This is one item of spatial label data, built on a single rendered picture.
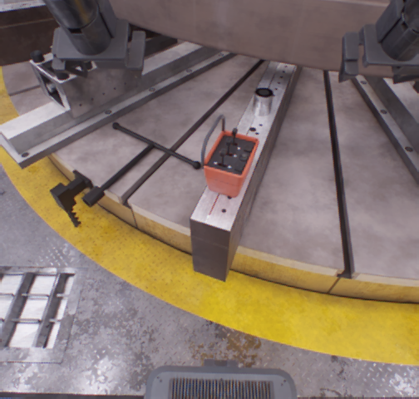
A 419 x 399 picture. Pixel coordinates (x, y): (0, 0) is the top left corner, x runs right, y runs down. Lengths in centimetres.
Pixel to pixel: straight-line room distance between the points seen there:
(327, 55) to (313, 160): 62
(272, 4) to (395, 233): 111
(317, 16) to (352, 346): 139
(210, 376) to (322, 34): 133
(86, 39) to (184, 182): 118
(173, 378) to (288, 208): 87
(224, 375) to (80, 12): 112
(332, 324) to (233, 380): 62
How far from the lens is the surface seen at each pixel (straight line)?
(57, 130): 196
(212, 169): 94
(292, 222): 147
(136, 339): 156
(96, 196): 156
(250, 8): 139
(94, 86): 186
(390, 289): 168
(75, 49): 52
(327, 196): 163
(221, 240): 101
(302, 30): 137
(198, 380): 123
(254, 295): 161
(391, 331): 176
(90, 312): 166
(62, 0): 43
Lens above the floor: 148
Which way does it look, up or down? 50 degrees down
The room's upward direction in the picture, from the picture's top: straight up
